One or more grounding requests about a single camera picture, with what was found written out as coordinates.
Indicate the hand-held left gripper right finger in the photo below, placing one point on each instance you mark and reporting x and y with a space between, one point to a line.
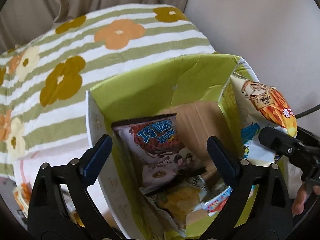
222 156

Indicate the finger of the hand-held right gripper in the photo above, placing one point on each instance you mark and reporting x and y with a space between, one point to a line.
277 140

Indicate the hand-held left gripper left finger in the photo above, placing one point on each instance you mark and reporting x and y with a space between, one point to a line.
96 155

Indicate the white orange fries snack packet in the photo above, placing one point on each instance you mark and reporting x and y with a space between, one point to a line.
272 105

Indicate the green cardboard box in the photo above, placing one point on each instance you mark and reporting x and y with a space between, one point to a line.
140 90

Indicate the person's right hand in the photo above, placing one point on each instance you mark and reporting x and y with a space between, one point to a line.
300 200

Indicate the small red blue packet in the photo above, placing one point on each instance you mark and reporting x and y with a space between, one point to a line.
215 201

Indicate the white brown chocolate snack packet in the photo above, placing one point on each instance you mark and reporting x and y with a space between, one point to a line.
155 147

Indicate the white yellow chips packet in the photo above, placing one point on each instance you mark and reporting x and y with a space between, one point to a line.
172 200

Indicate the green striped floral blanket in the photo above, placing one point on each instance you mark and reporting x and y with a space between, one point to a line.
75 55

